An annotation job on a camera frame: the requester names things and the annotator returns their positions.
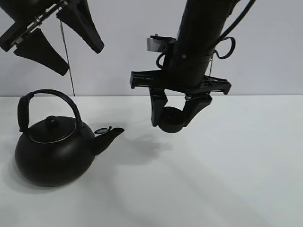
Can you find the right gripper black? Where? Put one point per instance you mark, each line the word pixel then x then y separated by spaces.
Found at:
pixel 158 82

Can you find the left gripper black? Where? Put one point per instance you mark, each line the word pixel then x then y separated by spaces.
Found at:
pixel 30 14

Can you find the small black teacup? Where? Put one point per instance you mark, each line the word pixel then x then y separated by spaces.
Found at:
pixel 172 120

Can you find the black round teapot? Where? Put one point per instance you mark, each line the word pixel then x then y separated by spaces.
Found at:
pixel 59 149

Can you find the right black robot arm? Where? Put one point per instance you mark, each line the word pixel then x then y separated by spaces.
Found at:
pixel 187 60

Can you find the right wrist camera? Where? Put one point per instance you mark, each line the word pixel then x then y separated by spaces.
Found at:
pixel 156 43

